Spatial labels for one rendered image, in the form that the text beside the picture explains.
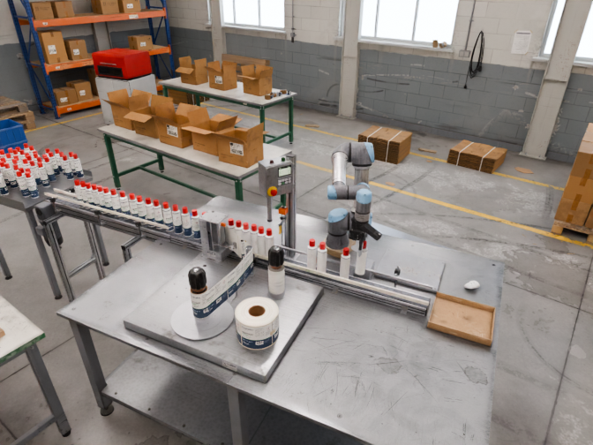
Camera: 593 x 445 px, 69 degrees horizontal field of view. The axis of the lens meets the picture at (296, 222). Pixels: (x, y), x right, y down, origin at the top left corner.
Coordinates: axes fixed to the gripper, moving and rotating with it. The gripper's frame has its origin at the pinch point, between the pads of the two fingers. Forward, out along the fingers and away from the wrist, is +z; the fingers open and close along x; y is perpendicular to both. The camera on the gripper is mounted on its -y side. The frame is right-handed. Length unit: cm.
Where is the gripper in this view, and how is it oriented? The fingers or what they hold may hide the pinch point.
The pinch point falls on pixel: (362, 252)
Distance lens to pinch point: 233.7
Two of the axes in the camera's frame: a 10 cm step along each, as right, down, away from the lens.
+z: -0.1, 8.6, 5.1
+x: -4.2, 4.6, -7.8
